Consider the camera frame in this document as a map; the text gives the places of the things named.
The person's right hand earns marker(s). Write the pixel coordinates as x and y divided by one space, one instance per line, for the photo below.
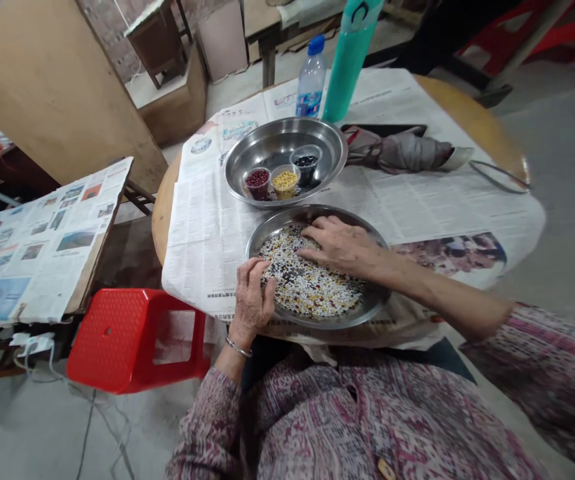
352 247

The person's left hand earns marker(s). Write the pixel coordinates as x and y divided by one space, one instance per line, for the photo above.
250 305

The person's legs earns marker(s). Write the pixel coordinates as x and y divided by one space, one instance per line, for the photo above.
267 361

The pile of mixed beans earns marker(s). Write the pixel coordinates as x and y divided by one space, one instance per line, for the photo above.
312 292

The shallow steel plate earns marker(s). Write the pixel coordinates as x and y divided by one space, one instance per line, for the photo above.
372 305

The plastic cup of black beans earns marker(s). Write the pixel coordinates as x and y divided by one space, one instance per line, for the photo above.
306 167

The plastic cup of yellow corn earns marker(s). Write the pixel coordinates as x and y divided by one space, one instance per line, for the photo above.
285 183

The newspaper table cover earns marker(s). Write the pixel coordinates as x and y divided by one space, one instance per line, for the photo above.
202 220

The folded grey umbrella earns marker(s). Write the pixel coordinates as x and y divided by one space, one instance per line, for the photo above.
407 152

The plastic cup of red beans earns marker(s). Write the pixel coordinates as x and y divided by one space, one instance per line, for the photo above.
257 182

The deep steel bowl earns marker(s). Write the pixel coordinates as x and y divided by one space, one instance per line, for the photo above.
277 140

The red plastic stool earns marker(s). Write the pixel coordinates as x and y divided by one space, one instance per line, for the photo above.
112 340

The low wooden side table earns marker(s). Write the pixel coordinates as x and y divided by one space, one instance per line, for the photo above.
92 280

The person's body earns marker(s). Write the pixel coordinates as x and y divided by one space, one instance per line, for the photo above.
367 425

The clear plastic water bottle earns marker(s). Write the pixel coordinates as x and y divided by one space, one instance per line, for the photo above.
311 82

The round wooden table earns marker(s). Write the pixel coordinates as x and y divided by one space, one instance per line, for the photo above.
472 105

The teal insulated bottle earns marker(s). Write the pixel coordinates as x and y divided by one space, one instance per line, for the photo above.
350 60

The newspaper spread with photos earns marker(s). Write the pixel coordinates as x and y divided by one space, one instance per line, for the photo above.
42 250

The white power strip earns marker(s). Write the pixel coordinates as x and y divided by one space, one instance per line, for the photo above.
32 344

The wooden bench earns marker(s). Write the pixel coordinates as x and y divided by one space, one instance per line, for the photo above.
267 35

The beige flat board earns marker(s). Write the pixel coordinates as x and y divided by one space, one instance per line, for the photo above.
222 42

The red plastic chairs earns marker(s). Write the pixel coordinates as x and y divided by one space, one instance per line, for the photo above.
542 35

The large wooden panel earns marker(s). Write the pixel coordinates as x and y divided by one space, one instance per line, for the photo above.
52 85

